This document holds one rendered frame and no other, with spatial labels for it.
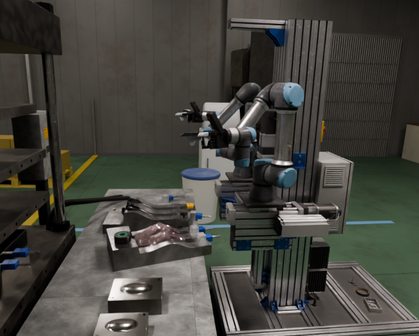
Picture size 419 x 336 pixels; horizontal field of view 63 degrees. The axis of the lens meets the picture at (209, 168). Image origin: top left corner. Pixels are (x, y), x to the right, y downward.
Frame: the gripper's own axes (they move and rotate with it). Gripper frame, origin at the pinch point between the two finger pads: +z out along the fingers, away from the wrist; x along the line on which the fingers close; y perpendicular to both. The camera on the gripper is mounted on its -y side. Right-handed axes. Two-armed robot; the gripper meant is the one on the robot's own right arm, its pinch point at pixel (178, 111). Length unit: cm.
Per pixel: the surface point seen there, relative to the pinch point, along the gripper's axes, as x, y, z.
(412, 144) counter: 663, 199, -309
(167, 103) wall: 469, 88, 239
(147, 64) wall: 462, 1, 279
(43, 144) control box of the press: -85, 5, 52
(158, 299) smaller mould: -149, 39, -55
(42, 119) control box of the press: -82, -9, 52
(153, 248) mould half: -114, 43, -34
